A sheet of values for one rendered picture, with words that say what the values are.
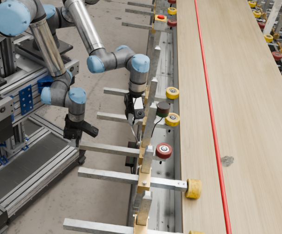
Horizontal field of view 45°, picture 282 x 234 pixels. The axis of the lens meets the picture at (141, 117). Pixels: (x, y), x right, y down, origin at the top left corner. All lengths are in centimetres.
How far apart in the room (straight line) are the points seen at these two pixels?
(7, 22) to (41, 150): 140
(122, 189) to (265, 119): 118
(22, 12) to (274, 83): 171
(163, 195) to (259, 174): 50
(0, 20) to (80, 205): 154
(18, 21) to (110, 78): 244
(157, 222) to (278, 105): 106
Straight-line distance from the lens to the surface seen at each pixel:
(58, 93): 151
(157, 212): 178
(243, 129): 194
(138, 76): 141
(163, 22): 213
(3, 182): 242
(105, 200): 254
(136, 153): 168
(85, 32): 148
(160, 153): 164
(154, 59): 197
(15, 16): 132
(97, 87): 352
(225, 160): 171
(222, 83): 226
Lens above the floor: 207
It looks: 40 degrees down
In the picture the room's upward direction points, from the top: 10 degrees clockwise
